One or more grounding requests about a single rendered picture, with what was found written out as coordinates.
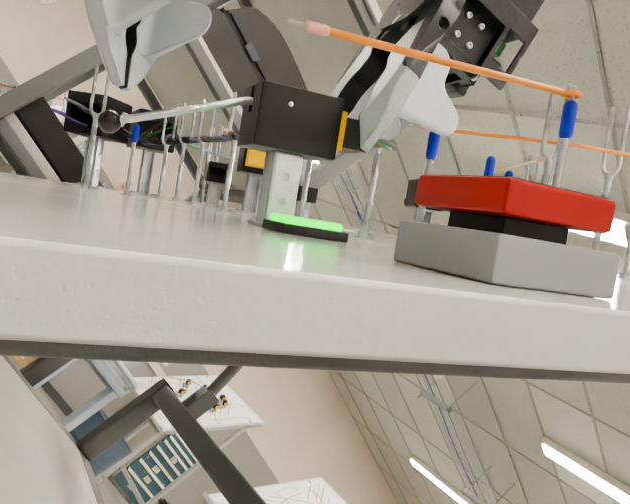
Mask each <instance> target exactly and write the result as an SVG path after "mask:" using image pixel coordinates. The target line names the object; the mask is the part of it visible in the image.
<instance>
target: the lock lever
mask: <svg viewBox="0 0 630 504"><path fill-rule="evenodd" d="M253 98H254V97H239V98H233V99H228V100H222V101H216V102H210V103H203V104H197V105H190V106H184V107H177V108H170V109H163V110H157V111H150V112H143V113H136V114H129V115H128V114H126V113H125V112H123V113H122V115H121V116H120V123H121V127H123V126H124V125H125V124H126V123H133V122H139V121H146V120H153V119H159V118H166V117H173V116H179V115H186V114H192V113H198V112H205V111H211V110H217V109H223V108H228V107H234V106H239V105H252V104H253Z"/></svg>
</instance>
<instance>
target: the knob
mask: <svg viewBox="0 0 630 504"><path fill-rule="evenodd" d="M98 126H99V127H100V129H101V130H102V131H104V132H106V133H115V132H116V131H118V130H119V129H120V127H121V123H120V116H119V114H118V113H116V112H115V111H113V110H105V111H103V112H101V113H100V115H99V116H98Z"/></svg>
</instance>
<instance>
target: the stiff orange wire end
mask: <svg viewBox="0 0 630 504"><path fill-rule="evenodd" d="M287 23H289V24H293V25H297V26H301V27H303V28H304V30H306V31H307V32H310V33H314V34H317V35H321V36H331V37H335V38H339V39H343V40H347V41H351V42H354V43H358V44H362V45H366V46H370V47H374V48H378V49H382V50H385V51H389V52H393V53H397V54H401V55H405V56H409V57H412V58H416V59H420V60H424V61H428V62H432V63H436V64H440V65H443V66H447V67H451V68H455V69H459V70H463V71H467V72H470V73H474V74H478V75H482V76H486V77H490V78H494V79H498V80H501V81H505V82H509V83H513V84H517V85H521V86H525V87H528V88H532V89H536V90H540V91H544V92H548V93H552V94H556V95H559V96H562V97H564V98H568V99H570V96H571V95H572V96H575V98H574V99H579V98H582V96H583V93H582V92H581V91H578V90H566V89H563V88H559V87H555V86H551V85H547V84H544V83H540V82H536V81H532V80H528V79H525V78H521V77H517V76H513V75H509V74H506V73H502V72H498V71H494V70H490V69H487V68H483V67H479V66H475V65H471V64H468V63H464V62H460V61H456V60H452V59H449V58H445V57H441V56H437V55H433V54H430V53H426V52H422V51H418V50H414V49H411V48H407V47H403V46H399V45H395V44H392V43H388V42H384V41H380V40H376V39H373V38H369V37H365V36H361V35H357V34H354V33H350V32H346V31H342V30H338V29H335V28H331V27H329V26H328V25H325V24H321V23H318V22H314V21H310V20H309V21H306V22H305V23H304V22H300V21H296V20H292V19H288V20H287Z"/></svg>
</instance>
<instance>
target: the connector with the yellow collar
mask: <svg viewBox="0 0 630 504"><path fill-rule="evenodd" d="M338 152H342V153H361V152H363V151H362V150H361V149H360V148H359V120H357V119H352V118H348V117H347V121H346V127H345V133H344V139H343V145H342V151H338Z"/></svg>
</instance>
